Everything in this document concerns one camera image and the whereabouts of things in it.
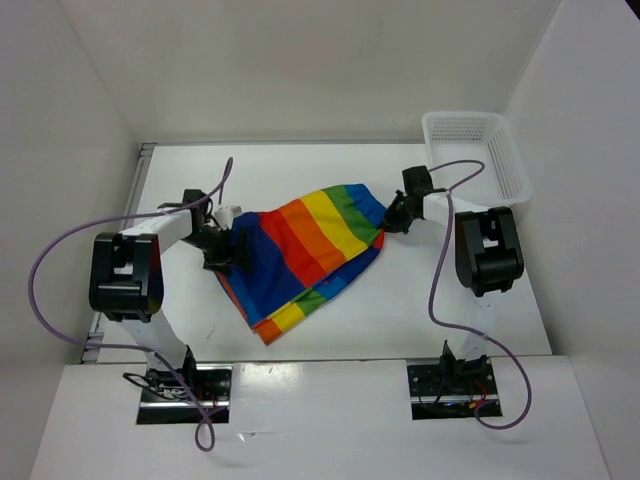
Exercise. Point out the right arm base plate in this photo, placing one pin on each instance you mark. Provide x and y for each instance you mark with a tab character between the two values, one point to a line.
433	398

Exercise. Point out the aluminium table edge rail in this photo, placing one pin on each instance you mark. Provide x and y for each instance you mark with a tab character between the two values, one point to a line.
118	283

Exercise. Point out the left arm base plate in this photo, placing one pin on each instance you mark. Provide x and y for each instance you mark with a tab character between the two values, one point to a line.
164	401

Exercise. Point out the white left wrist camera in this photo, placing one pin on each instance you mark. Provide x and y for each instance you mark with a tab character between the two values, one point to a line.
223	217

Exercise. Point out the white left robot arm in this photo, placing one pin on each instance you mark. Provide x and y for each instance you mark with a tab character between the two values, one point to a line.
170	224

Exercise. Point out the white plastic basket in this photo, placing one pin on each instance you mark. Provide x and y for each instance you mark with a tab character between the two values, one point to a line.
455	140

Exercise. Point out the rainbow striped shorts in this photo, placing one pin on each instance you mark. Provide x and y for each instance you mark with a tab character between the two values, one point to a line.
303	255

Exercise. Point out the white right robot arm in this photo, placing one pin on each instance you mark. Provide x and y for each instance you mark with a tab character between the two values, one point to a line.
487	251

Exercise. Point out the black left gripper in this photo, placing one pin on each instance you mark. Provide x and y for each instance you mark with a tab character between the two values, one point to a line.
229	254

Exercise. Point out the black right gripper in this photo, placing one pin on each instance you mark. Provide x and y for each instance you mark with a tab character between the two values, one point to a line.
390	221

